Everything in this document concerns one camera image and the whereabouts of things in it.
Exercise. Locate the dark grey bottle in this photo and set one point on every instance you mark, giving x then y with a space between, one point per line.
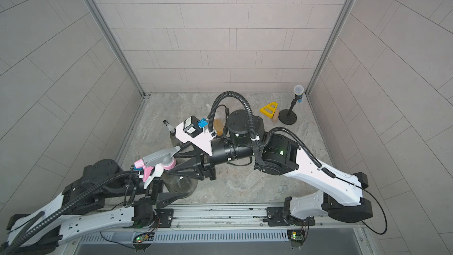
179 184

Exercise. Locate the yellow triangle block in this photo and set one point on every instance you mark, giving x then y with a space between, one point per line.
269 109

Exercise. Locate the pink grey spray nozzle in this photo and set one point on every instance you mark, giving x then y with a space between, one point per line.
164 157

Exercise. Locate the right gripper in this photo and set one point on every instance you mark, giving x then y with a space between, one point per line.
204 160

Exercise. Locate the black white spray nozzle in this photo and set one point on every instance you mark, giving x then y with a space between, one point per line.
171 129

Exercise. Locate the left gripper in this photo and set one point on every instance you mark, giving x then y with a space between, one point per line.
157 196

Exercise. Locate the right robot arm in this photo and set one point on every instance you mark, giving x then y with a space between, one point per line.
276 152

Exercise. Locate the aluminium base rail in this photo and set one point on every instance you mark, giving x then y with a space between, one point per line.
188 223

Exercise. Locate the microphone on black stand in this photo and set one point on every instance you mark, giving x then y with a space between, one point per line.
287 116

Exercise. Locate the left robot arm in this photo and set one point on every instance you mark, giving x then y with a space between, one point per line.
105 197

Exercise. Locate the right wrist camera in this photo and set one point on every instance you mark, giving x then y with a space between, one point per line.
190 131

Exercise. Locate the orange plastic bottle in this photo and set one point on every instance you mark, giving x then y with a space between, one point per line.
219 127

